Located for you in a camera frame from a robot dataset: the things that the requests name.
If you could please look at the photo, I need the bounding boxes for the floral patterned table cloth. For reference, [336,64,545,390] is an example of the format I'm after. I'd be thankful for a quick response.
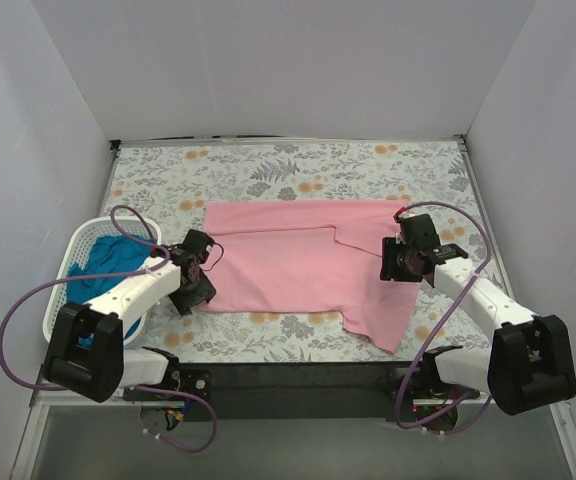
[102,140,487,363]

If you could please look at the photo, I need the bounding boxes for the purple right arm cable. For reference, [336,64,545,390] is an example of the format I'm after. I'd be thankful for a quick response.
[392,200,493,436]

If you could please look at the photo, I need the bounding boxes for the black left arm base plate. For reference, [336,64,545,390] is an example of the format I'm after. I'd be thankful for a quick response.
[122,368,212,402]

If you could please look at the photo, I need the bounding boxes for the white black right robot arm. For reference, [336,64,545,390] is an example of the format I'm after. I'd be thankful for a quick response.
[380,211,576,415]

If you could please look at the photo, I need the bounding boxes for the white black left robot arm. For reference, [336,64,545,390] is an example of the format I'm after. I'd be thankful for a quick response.
[42,229,216,403]

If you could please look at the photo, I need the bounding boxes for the pink t shirt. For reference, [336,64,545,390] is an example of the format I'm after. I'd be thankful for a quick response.
[202,200,419,353]

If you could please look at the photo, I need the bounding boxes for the blue t shirt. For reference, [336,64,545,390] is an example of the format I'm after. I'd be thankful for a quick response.
[65,234,157,346]

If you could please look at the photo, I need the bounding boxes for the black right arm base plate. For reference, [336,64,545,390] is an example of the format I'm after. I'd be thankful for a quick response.
[377,368,480,406]

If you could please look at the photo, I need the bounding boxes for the white plastic laundry basket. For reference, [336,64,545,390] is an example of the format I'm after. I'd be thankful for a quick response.
[42,216,163,351]

